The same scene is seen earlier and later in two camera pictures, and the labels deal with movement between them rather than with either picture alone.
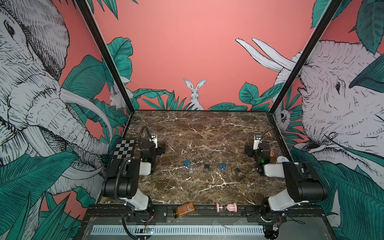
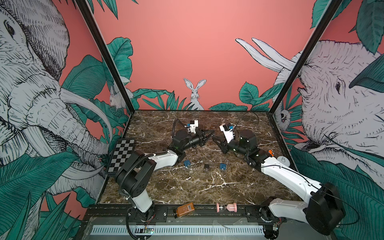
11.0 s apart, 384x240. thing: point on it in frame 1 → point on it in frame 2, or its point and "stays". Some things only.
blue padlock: (223, 166) stays
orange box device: (184, 209) stays
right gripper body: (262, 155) → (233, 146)
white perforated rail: (179, 230) stays
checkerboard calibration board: (123, 149) stays
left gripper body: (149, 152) → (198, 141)
